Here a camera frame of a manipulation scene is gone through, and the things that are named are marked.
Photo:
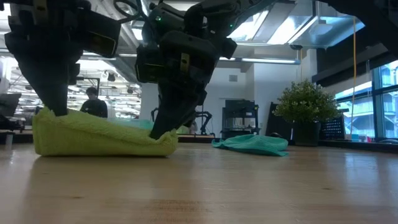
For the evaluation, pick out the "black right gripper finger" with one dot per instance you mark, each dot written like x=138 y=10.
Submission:
x=171 y=109

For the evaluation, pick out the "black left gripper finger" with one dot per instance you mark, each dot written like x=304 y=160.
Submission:
x=49 y=87

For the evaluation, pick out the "lime green microfiber towel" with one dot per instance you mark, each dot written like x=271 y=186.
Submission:
x=93 y=137

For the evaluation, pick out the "teal microfiber towel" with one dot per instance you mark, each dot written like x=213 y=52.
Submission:
x=252 y=144

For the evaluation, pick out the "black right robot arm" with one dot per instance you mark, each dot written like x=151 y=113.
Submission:
x=217 y=15

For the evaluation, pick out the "black background robot arm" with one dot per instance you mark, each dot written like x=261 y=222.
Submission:
x=205 y=121

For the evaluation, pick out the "dark background monitor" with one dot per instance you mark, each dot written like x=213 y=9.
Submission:
x=9 y=104

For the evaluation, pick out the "person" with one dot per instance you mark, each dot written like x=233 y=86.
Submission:
x=94 y=107

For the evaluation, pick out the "black equipment cart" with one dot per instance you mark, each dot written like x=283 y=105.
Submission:
x=239 y=109

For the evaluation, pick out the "black ceiling spotlight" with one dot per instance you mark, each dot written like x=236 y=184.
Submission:
x=111 y=77

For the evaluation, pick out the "black leaning panel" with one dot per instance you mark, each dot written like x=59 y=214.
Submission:
x=275 y=124

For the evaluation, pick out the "potted green plant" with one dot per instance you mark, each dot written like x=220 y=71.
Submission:
x=306 y=102

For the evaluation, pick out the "black perforated crate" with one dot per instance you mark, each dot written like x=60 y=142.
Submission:
x=332 y=128

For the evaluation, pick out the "grey wall vent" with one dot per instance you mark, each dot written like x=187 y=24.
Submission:
x=233 y=78

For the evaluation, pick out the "black aluminium rig frame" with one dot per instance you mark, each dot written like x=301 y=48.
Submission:
x=199 y=140

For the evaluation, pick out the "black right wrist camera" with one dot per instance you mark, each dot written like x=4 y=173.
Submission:
x=148 y=63

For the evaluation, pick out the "black dome ceiling camera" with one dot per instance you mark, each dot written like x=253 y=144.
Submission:
x=296 y=47

